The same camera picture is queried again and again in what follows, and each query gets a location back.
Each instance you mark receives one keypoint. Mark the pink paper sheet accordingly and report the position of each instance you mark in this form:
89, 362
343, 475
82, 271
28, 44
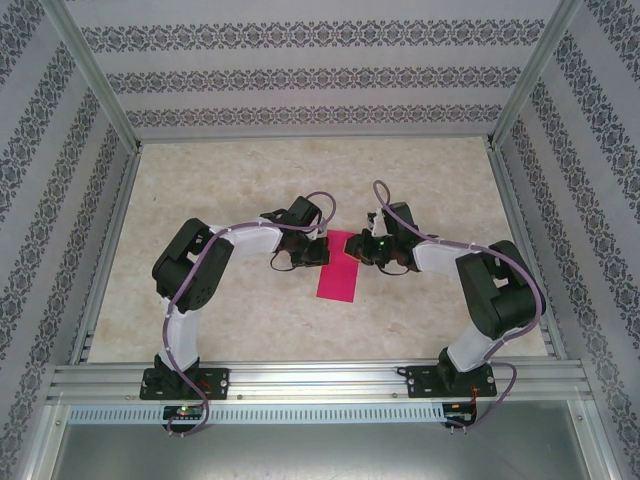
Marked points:
337, 280

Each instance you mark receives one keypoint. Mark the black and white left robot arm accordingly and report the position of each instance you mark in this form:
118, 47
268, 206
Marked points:
190, 270

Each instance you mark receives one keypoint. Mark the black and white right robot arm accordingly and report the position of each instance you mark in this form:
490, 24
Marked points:
500, 300

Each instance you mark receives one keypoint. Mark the grey metal sheet panel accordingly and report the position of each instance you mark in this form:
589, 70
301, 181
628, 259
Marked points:
320, 455

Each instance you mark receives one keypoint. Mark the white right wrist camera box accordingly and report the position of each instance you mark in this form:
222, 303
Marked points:
376, 225

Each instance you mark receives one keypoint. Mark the thin aluminium back rail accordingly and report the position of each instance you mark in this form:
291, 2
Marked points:
315, 136

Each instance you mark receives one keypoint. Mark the aluminium mounting rail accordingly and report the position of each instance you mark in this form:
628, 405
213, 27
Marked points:
320, 382

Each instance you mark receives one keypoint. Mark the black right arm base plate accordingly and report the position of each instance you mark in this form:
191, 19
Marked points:
417, 382

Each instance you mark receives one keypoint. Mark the aluminium side rail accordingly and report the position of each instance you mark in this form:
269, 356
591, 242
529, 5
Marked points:
122, 200
509, 200

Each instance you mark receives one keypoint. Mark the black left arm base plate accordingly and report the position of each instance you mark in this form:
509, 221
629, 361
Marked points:
220, 382

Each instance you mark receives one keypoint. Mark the aluminium frame post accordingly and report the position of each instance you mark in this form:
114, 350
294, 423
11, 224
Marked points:
534, 70
94, 70

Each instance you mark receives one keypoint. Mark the short aluminium frame strut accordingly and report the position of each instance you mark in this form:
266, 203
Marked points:
42, 445
597, 445

